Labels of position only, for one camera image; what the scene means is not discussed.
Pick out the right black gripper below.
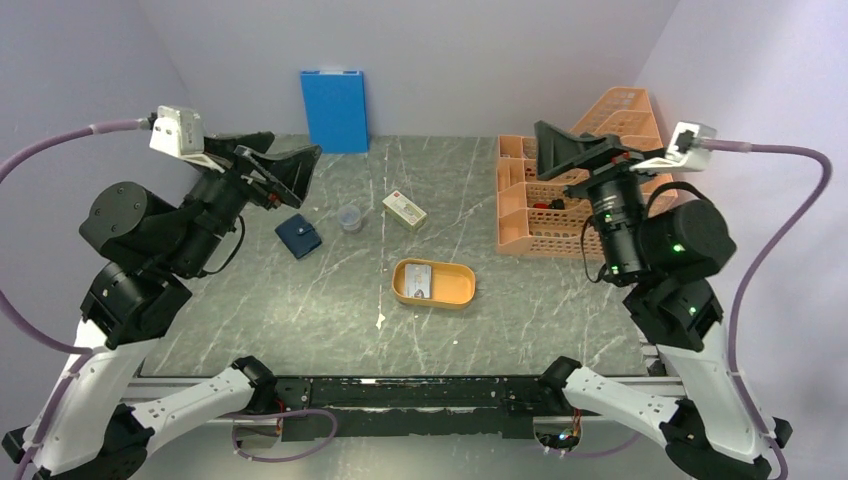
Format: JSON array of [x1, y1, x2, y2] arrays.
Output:
[[533, 119, 668, 279]]

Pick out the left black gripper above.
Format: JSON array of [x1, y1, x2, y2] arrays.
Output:
[[167, 131, 323, 275]]

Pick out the blue leather card holder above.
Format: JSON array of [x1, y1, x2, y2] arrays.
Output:
[[274, 214, 322, 260]]

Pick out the orange oval tray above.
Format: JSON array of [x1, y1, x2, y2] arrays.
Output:
[[392, 258, 477, 310]]

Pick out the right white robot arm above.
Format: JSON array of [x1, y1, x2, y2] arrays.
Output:
[[534, 121, 792, 479]]

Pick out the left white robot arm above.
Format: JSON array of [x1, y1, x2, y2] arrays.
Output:
[[2, 128, 322, 479]]

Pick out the stack of grey VIP cards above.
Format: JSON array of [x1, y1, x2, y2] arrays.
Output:
[[403, 263, 432, 299]]

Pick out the red black item in organizer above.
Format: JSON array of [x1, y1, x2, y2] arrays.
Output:
[[533, 198, 566, 210]]

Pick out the orange mesh file organizer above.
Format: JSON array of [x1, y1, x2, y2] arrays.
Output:
[[495, 87, 662, 260]]

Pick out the blue rectangular box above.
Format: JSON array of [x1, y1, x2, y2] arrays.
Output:
[[300, 70, 369, 154]]

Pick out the small clear plastic cup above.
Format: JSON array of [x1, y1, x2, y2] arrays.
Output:
[[337, 204, 363, 234]]

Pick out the small green white box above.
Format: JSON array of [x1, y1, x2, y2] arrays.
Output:
[[382, 190, 428, 231]]

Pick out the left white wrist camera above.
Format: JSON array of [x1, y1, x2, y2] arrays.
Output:
[[149, 105, 223, 172]]

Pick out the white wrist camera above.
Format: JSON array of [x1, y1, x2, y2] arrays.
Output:
[[630, 121, 717, 174], [149, 105, 223, 172]]

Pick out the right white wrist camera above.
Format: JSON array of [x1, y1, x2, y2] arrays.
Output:
[[630, 121, 717, 174]]

